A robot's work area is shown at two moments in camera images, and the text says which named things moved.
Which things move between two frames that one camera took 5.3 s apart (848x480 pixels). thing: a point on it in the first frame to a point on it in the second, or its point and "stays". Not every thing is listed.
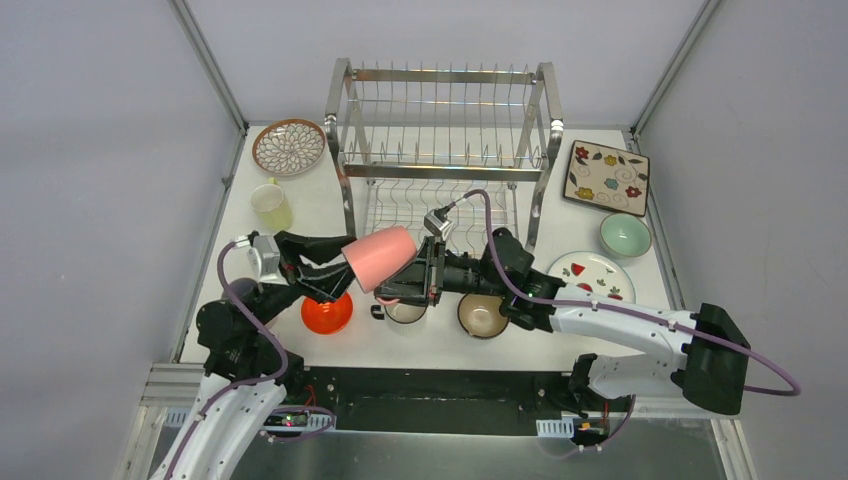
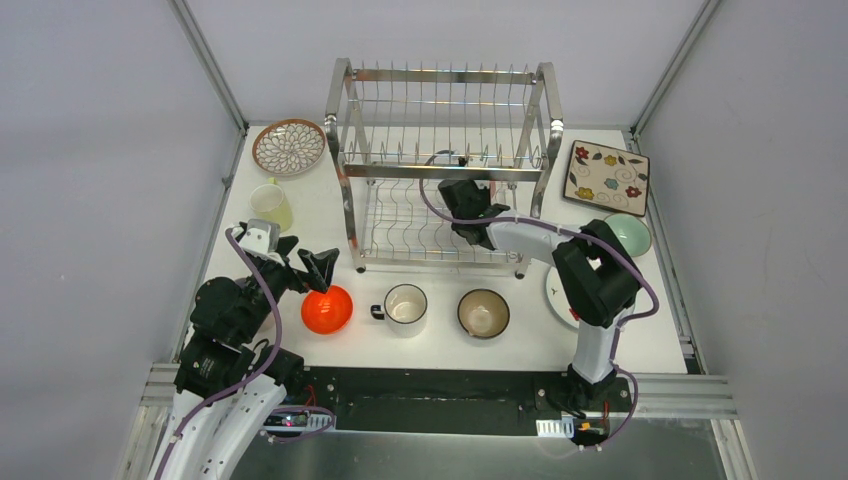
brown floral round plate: x=287 y=147 stays
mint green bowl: x=625 y=235 stays
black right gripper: x=411 y=285 to x=483 y=190
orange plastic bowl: x=327 y=318 stays
